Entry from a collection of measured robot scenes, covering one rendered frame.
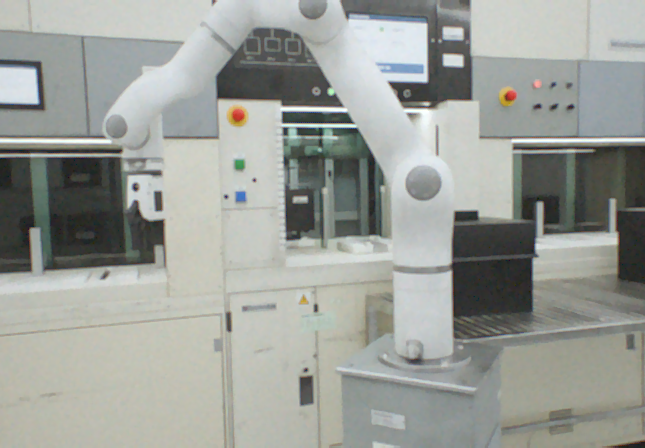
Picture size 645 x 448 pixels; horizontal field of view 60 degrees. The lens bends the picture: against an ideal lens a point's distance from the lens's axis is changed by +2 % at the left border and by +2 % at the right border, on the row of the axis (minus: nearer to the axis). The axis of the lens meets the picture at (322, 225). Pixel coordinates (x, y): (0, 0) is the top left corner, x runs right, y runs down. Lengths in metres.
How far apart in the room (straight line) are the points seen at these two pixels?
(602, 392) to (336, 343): 1.12
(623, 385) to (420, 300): 1.56
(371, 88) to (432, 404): 0.61
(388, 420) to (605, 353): 1.48
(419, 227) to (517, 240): 0.56
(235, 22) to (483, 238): 0.84
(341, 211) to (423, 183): 1.75
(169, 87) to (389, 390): 0.74
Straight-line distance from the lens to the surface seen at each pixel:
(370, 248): 2.07
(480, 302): 1.57
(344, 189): 2.77
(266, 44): 1.81
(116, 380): 1.80
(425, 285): 1.11
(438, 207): 1.05
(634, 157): 3.12
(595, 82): 2.36
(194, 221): 1.72
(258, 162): 1.75
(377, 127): 1.12
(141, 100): 1.17
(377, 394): 1.12
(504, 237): 1.57
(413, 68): 1.95
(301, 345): 1.84
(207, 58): 1.21
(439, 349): 1.15
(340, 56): 1.19
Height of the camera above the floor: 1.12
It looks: 4 degrees down
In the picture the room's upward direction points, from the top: 2 degrees counter-clockwise
